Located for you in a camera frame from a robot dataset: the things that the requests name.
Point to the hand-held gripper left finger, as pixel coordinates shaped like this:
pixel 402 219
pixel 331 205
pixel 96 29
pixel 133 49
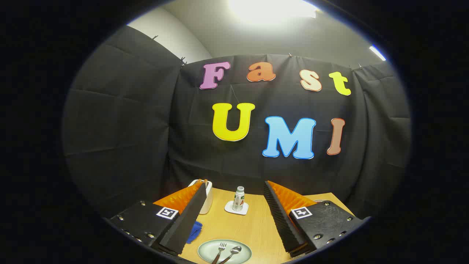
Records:
pixel 190 216

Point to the pale green round plate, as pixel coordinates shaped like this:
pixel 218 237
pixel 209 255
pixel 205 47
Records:
pixel 205 251

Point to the clear plastic drink bottle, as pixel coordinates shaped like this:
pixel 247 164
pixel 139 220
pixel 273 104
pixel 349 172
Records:
pixel 239 200

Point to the white square coaster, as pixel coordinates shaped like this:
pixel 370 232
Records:
pixel 228 209

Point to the narrow ceiling light strip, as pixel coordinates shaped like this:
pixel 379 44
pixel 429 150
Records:
pixel 377 53

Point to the white toaster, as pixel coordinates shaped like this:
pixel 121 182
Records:
pixel 208 200

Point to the large ceiling light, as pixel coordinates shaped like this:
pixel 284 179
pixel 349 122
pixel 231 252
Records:
pixel 271 9

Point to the blue folded towel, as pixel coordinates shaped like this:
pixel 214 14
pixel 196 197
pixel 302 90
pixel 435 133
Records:
pixel 194 231

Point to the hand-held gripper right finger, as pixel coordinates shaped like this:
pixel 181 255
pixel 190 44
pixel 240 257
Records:
pixel 280 220

